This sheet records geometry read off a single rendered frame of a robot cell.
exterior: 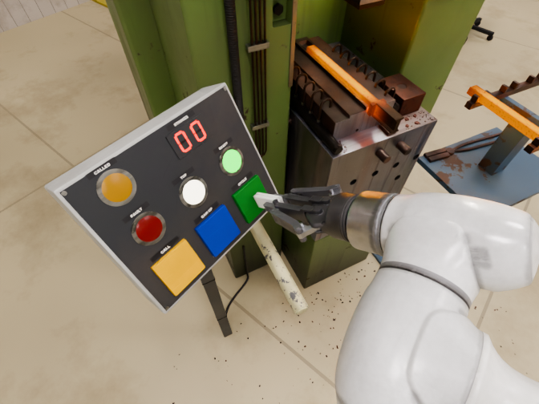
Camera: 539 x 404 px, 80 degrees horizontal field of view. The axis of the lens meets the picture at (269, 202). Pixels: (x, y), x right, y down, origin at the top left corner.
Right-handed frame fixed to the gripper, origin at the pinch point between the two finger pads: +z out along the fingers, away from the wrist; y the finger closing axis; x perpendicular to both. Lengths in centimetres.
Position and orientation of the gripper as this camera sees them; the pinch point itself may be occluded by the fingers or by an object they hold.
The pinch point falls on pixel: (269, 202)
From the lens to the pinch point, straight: 63.5
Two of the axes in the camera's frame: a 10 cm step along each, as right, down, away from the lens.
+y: 6.3, -6.2, 4.7
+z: -6.7, -1.3, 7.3
